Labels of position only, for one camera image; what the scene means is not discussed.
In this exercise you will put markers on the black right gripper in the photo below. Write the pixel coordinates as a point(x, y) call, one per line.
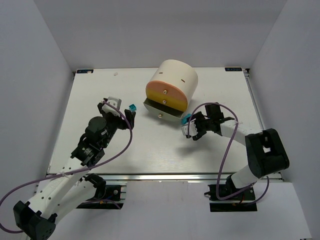
point(202, 125)

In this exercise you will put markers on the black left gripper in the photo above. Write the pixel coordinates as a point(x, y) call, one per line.
point(119, 119)

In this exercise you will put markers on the small teal square lego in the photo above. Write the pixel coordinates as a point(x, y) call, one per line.
point(132, 108)

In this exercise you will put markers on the long teal lego brick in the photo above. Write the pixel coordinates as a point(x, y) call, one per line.
point(185, 119)

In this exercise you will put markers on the yellow drawer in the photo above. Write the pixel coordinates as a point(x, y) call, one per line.
point(173, 99)

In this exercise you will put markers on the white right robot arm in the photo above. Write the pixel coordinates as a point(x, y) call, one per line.
point(265, 151)

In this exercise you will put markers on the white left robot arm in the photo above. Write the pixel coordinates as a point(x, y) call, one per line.
point(38, 217)

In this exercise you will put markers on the left blue corner label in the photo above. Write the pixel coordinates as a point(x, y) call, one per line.
point(84, 71)

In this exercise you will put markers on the blue corner label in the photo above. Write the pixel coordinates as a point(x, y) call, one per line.
point(84, 71)
point(233, 69)

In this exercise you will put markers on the right blue corner label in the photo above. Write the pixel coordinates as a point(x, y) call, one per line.
point(233, 69)

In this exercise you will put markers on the cream cylindrical drawer container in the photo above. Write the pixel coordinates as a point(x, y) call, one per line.
point(179, 74)

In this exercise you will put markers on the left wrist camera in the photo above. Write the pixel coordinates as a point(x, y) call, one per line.
point(111, 105)

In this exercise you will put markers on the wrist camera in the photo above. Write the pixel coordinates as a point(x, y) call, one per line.
point(111, 105)
point(189, 130)

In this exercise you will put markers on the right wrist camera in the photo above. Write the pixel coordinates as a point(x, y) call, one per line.
point(189, 130)

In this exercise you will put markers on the aluminium front rail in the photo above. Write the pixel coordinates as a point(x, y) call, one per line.
point(160, 177)

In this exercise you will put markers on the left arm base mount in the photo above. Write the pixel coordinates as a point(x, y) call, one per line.
point(107, 193)

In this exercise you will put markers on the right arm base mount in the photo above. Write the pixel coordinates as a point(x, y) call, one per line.
point(229, 199)

